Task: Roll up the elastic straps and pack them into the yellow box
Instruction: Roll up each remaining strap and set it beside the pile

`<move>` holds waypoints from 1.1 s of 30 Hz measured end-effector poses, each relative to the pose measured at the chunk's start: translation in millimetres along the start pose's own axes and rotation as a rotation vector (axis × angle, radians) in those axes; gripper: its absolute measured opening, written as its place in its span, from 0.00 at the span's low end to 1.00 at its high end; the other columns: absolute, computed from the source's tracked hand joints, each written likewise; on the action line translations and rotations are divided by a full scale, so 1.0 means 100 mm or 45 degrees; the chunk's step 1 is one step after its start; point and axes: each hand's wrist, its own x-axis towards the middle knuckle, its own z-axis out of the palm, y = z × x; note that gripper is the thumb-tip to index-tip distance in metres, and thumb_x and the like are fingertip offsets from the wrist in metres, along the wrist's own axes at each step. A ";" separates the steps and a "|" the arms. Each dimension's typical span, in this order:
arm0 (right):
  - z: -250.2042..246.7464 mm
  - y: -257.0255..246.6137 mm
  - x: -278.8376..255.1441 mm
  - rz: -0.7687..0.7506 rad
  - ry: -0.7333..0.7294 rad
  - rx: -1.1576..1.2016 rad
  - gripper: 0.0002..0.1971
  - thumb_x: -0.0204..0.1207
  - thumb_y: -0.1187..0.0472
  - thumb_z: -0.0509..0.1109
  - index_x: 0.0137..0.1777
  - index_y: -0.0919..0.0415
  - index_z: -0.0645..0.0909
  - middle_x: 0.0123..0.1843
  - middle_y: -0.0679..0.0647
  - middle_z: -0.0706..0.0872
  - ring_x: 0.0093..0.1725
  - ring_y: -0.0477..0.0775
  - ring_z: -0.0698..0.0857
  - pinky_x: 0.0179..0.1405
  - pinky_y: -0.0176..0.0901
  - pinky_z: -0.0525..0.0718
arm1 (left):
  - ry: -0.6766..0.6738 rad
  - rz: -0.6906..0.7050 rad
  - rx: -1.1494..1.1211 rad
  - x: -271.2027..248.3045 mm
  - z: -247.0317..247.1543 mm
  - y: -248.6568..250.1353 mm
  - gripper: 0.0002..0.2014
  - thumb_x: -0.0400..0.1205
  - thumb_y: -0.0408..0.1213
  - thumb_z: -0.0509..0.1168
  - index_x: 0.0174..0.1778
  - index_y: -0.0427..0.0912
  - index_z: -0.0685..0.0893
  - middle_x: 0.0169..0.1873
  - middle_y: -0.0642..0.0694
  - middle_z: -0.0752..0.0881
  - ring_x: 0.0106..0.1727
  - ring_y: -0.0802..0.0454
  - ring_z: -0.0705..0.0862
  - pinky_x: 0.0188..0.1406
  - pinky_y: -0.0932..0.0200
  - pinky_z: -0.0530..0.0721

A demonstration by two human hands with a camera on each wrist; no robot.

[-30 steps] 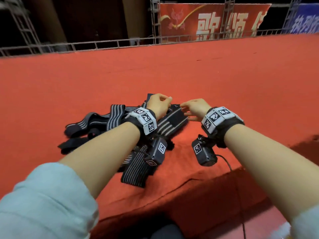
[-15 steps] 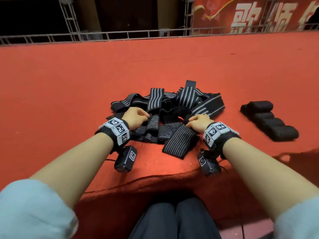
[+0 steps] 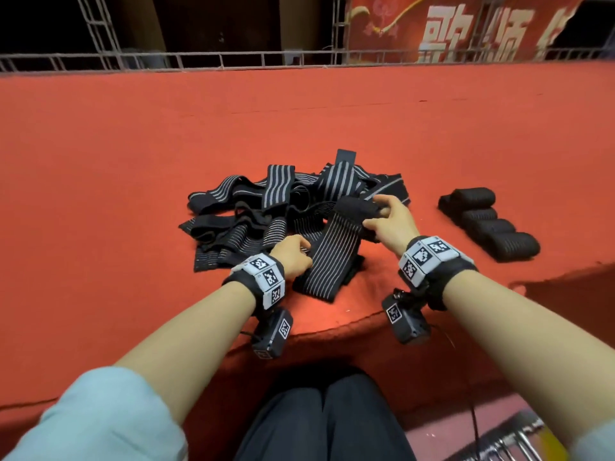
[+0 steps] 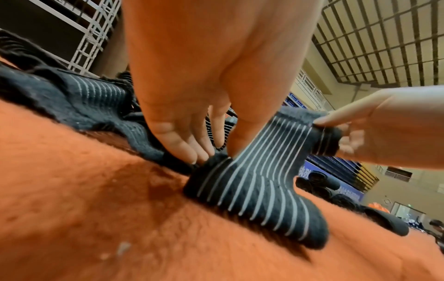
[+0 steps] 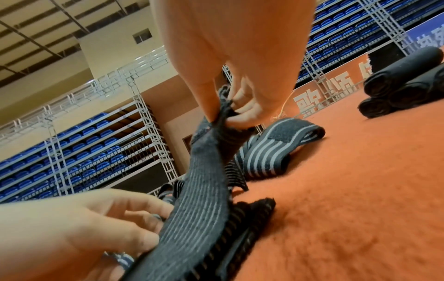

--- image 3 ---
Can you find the light blue sleeve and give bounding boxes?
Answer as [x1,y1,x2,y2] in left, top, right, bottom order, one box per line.
[4,366,188,461]
[567,417,615,461]

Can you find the red banner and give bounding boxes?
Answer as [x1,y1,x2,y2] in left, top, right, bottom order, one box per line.
[346,0,587,63]

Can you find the thin black camera cable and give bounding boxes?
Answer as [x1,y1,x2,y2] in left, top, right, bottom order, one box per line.
[430,323,482,461]

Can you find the grey metal stand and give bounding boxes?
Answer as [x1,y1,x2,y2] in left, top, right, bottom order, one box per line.
[447,410,559,461]

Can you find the black wristband with marker tags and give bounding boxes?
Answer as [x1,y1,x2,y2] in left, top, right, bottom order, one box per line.
[222,252,288,318]
[398,235,479,311]

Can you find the black striped strap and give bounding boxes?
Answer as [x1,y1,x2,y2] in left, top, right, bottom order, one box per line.
[293,195,386,303]
[485,235,541,263]
[477,230,528,246]
[467,218,517,235]
[438,187,497,213]
[457,207,499,223]

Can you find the dark brown door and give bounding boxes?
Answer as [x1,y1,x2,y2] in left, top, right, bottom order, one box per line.
[158,0,280,54]

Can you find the person's left forearm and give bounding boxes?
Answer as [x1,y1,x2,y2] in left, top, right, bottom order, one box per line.
[115,281,259,425]

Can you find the person's left hand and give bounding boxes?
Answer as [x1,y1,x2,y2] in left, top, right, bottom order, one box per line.
[270,234,315,282]

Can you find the person's right forearm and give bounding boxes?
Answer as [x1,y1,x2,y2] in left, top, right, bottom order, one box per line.
[442,270,615,448]

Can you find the metal railing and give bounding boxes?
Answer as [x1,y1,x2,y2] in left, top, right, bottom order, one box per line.
[0,47,615,75]

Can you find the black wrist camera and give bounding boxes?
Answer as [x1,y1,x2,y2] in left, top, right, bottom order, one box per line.
[381,289,432,344]
[252,307,293,361]

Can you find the person's right hand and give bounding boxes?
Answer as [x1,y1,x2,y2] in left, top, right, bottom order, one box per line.
[361,193,422,257]

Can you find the metal truss column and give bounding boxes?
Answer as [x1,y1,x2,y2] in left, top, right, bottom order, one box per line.
[331,0,352,65]
[475,0,509,61]
[77,0,124,71]

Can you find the black trousers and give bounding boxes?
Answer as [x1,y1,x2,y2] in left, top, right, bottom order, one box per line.
[233,369,419,461]

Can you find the pile of black straps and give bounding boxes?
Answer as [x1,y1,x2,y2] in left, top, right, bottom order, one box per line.
[179,149,411,303]

